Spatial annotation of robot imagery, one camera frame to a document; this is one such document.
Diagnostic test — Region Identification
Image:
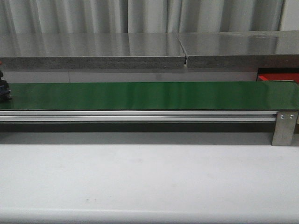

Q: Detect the green conveyor belt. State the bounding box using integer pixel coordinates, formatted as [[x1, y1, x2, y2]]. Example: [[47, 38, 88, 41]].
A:
[[0, 81, 299, 111]]

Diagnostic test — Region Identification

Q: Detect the red mushroom push button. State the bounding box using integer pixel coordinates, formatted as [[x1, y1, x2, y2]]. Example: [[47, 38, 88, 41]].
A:
[[0, 70, 12, 101]]

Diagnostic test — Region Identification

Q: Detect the grey pleated curtain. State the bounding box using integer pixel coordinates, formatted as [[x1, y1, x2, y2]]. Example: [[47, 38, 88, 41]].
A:
[[0, 0, 285, 34]]

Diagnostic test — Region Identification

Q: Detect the aluminium conveyor side rail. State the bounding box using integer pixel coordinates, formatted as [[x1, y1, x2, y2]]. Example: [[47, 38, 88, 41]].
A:
[[0, 110, 278, 122]]

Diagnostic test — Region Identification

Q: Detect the red plastic tray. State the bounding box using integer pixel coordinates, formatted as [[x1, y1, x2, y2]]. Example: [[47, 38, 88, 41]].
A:
[[257, 73, 299, 83]]

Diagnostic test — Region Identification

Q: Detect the steel conveyor support bracket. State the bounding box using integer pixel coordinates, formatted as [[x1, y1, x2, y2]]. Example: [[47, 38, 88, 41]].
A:
[[271, 111, 299, 146]]

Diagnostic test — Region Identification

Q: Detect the left grey stone slab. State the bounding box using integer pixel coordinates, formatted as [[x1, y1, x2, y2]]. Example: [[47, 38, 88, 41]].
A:
[[0, 33, 185, 71]]

